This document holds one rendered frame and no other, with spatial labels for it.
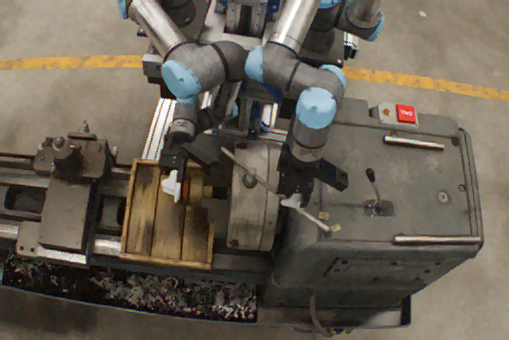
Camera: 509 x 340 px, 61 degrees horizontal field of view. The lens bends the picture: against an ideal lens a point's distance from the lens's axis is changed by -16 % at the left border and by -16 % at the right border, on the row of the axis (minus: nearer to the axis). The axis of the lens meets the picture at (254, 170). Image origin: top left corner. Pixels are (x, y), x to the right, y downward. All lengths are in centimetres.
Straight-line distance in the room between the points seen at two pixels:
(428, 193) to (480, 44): 267
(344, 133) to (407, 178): 22
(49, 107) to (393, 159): 222
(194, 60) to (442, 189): 78
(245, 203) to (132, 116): 169
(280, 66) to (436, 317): 195
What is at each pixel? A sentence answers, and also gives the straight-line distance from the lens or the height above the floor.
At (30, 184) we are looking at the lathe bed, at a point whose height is 87.
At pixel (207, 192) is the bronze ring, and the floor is 111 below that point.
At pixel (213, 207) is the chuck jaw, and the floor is 110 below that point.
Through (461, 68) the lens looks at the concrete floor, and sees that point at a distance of 368.
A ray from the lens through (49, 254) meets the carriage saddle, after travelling 166.
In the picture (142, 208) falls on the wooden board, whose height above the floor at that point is 89.
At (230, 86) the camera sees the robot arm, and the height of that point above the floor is 124.
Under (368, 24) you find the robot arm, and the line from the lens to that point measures 154.
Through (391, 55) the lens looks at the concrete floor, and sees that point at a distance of 345.
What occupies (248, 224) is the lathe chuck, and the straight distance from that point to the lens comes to 135.
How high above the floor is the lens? 243
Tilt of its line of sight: 63 degrees down
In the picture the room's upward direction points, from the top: 11 degrees clockwise
